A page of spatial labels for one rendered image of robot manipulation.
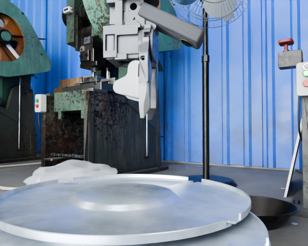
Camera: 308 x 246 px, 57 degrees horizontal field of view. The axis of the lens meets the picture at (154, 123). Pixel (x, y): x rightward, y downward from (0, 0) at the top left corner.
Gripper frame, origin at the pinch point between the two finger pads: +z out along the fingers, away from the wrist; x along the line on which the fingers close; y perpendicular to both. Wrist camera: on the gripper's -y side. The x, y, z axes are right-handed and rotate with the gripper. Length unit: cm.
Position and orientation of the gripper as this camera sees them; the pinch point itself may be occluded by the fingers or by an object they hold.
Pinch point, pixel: (150, 112)
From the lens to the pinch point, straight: 47.9
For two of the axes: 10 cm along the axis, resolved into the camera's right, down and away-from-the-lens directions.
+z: 0.0, 10.0, -0.3
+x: -1.6, -0.3, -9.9
